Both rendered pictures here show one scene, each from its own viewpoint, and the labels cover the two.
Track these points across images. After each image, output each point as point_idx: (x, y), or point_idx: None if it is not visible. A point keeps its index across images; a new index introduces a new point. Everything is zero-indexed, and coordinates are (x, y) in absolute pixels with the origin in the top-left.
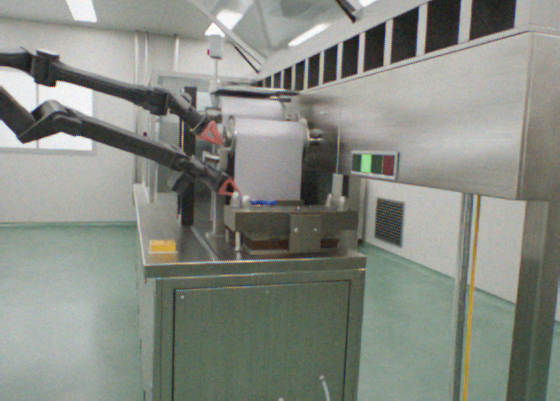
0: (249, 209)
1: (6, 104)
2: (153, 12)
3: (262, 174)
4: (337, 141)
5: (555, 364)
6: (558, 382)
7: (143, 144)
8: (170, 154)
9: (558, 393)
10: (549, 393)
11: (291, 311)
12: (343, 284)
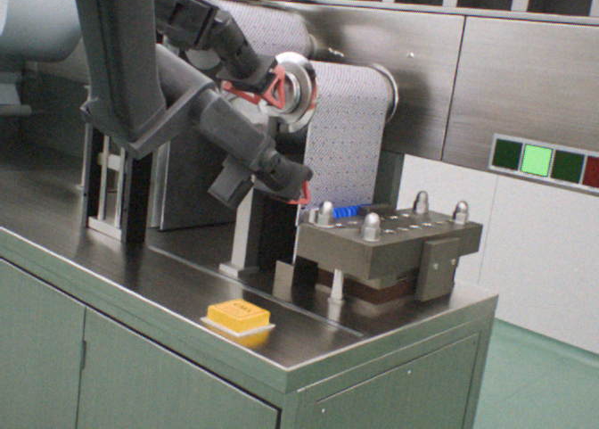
0: (379, 237)
1: (149, 73)
2: None
3: (337, 162)
4: (445, 110)
5: (488, 367)
6: (504, 391)
7: (245, 128)
8: (263, 143)
9: (513, 407)
10: (505, 408)
11: (425, 393)
12: (474, 338)
